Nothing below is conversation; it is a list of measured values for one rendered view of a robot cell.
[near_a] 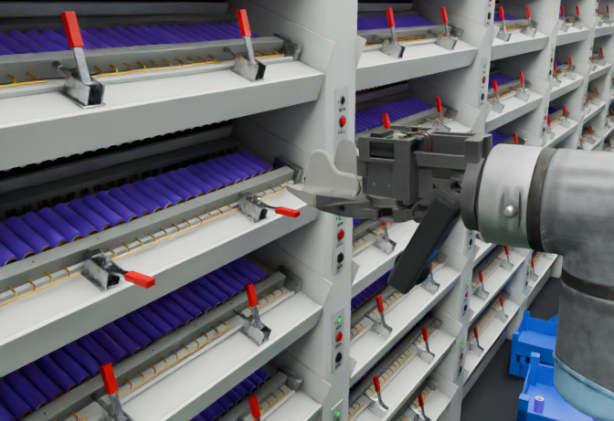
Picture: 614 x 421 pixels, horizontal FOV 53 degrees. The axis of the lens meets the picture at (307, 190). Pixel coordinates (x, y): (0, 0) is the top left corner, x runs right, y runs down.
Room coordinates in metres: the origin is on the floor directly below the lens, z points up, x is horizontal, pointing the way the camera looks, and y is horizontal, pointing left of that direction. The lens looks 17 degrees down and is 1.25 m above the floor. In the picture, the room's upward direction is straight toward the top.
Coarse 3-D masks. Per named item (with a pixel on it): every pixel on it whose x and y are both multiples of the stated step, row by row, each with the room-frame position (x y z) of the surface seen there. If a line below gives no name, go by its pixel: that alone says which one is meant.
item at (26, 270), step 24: (288, 168) 0.98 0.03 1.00; (216, 192) 0.84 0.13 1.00; (264, 192) 0.91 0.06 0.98; (144, 216) 0.73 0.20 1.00; (168, 216) 0.75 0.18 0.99; (192, 216) 0.79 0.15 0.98; (96, 240) 0.66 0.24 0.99; (120, 240) 0.69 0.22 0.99; (24, 264) 0.59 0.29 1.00; (48, 264) 0.61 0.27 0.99; (72, 264) 0.63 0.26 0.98; (0, 288) 0.56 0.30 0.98
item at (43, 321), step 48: (144, 144) 0.89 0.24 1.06; (288, 144) 1.01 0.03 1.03; (0, 192) 0.70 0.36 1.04; (288, 192) 0.95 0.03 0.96; (192, 240) 0.75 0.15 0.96; (240, 240) 0.80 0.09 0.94; (48, 288) 0.60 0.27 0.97; (96, 288) 0.62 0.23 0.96; (144, 288) 0.66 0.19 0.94; (0, 336) 0.52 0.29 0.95; (48, 336) 0.56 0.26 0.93
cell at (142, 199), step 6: (126, 186) 0.80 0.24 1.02; (132, 186) 0.80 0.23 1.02; (126, 192) 0.79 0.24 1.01; (132, 192) 0.79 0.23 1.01; (138, 192) 0.79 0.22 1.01; (132, 198) 0.79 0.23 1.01; (138, 198) 0.78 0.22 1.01; (144, 198) 0.78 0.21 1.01; (144, 204) 0.78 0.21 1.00; (150, 204) 0.77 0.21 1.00; (156, 204) 0.78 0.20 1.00; (150, 210) 0.77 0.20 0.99
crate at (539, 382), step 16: (528, 368) 1.24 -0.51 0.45; (544, 368) 1.26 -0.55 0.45; (528, 384) 1.25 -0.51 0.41; (544, 384) 1.25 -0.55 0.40; (528, 400) 1.09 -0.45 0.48; (560, 400) 1.19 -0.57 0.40; (528, 416) 1.08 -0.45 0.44; (544, 416) 1.07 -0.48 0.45; (560, 416) 1.14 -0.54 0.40; (576, 416) 1.14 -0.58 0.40
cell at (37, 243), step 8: (16, 216) 0.67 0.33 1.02; (8, 224) 0.66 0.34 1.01; (16, 224) 0.66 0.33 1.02; (24, 224) 0.66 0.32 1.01; (16, 232) 0.65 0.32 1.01; (24, 232) 0.65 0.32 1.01; (32, 232) 0.65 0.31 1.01; (24, 240) 0.64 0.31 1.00; (32, 240) 0.64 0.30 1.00; (40, 240) 0.64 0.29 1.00; (32, 248) 0.64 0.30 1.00; (40, 248) 0.63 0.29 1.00
